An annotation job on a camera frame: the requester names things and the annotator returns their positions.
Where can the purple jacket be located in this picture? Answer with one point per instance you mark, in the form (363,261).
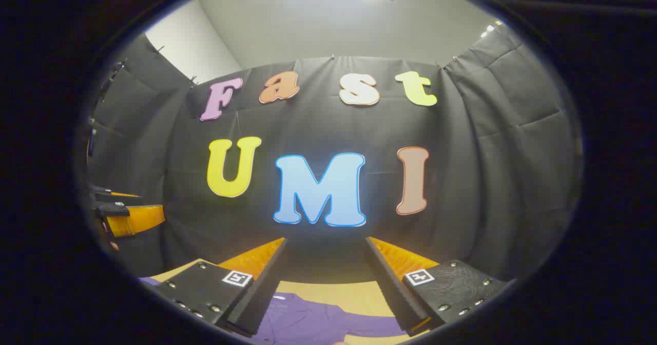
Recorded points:
(313,319)

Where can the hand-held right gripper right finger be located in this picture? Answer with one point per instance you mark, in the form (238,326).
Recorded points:
(395,293)

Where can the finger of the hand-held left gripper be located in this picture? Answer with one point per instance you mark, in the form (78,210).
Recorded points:
(138,219)
(120,194)

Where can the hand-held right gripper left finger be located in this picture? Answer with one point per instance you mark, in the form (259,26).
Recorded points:
(259,293)

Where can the black backdrop cloth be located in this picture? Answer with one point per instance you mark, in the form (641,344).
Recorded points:
(318,124)

